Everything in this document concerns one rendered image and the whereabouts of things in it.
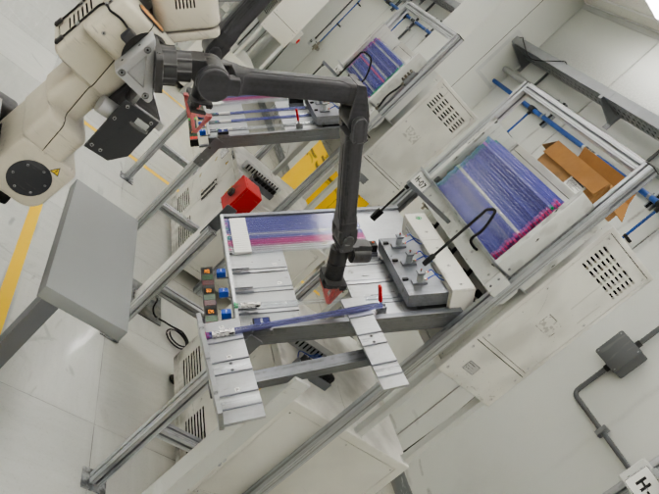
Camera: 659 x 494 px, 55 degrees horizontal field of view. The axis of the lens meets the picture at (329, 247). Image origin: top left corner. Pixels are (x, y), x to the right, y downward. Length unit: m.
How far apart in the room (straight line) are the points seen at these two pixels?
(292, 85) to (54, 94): 0.57
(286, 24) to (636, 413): 4.60
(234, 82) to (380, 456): 1.49
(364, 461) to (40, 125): 1.56
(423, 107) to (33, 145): 2.10
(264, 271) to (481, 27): 3.51
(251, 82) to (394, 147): 1.91
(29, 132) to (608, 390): 2.78
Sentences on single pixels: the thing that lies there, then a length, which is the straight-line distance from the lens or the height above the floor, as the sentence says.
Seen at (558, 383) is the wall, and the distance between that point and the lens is 3.57.
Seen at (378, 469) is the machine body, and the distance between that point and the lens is 2.50.
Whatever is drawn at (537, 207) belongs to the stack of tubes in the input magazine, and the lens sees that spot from 2.06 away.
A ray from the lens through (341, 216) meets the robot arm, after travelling 1.80.
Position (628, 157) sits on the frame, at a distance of 2.12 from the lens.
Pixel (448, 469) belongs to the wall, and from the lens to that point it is 3.73.
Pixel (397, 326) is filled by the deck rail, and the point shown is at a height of 1.03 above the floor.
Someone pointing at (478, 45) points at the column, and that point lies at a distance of 5.28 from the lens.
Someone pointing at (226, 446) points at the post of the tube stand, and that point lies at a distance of 1.87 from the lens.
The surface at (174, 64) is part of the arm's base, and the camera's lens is 1.46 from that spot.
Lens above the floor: 1.52
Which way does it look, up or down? 14 degrees down
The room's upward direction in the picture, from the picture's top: 47 degrees clockwise
